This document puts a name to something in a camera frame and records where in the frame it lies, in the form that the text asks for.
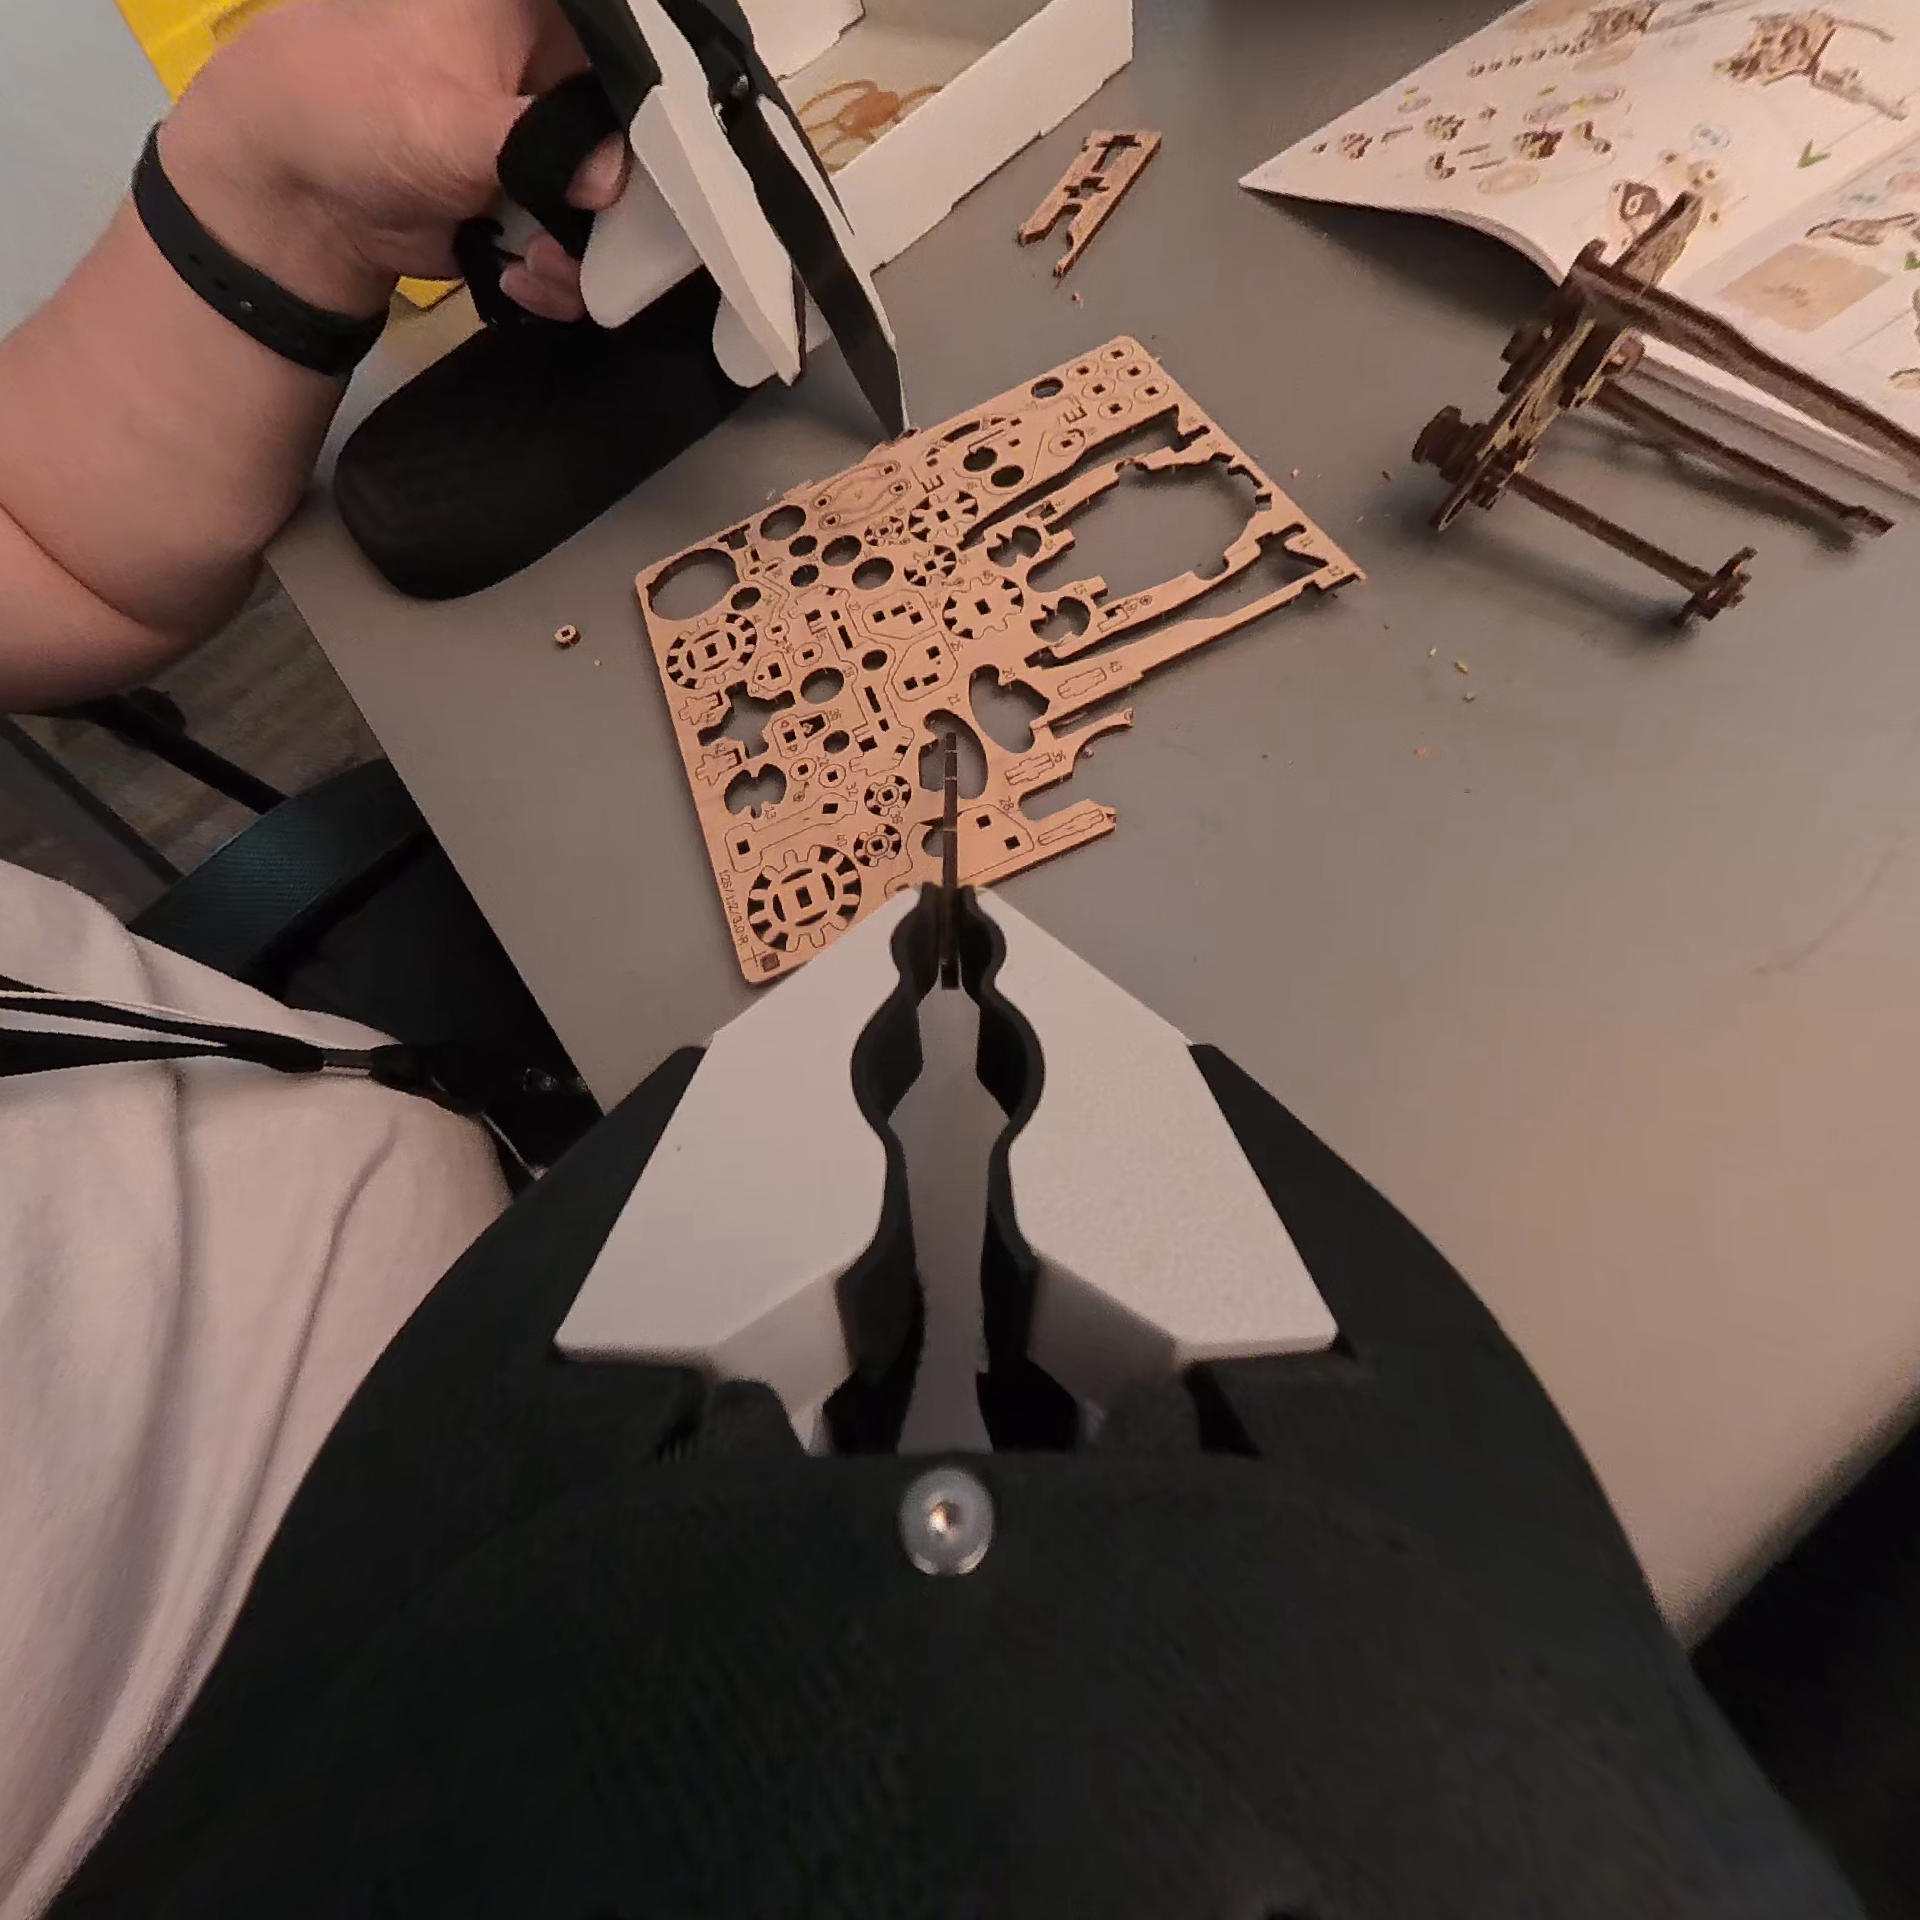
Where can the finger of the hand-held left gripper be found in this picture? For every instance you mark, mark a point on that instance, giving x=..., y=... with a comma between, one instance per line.
x=720, y=210
x=819, y=181

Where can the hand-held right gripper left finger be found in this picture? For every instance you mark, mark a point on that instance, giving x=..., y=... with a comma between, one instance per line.
x=720, y=1201

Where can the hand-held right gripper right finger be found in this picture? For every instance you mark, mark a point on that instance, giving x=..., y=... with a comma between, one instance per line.
x=1154, y=1201

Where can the laser-cut wooden parts sheet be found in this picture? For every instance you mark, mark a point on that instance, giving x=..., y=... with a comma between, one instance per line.
x=840, y=518

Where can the thin wooden strip part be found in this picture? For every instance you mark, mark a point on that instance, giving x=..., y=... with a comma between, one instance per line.
x=950, y=841

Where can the person's left forearm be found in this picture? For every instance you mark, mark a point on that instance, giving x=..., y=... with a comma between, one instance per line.
x=120, y=481

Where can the partly assembled wooden model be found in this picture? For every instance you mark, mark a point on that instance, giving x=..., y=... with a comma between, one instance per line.
x=1560, y=353

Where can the person's left hand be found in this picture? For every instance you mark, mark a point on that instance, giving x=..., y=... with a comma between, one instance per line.
x=360, y=134

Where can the brown wooden cutout piece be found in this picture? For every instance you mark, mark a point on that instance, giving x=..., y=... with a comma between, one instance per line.
x=862, y=113

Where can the white cardboard box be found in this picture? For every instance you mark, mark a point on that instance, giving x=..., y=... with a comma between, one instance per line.
x=1021, y=91

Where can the black padded wrist rest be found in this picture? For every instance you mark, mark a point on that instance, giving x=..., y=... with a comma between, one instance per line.
x=495, y=465

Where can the small forked wooden part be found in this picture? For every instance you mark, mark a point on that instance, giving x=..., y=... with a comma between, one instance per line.
x=1088, y=194

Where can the black wristband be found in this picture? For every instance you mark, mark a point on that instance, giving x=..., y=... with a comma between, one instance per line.
x=225, y=270

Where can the yellow paper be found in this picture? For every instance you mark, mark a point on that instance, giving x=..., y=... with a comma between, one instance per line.
x=164, y=22

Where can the person's white shirt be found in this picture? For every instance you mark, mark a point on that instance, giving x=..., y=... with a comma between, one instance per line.
x=181, y=1351

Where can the paper instruction booklet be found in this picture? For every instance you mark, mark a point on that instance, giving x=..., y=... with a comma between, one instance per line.
x=1501, y=151

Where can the black metal bar frame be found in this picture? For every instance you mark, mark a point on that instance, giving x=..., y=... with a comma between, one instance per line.
x=225, y=781

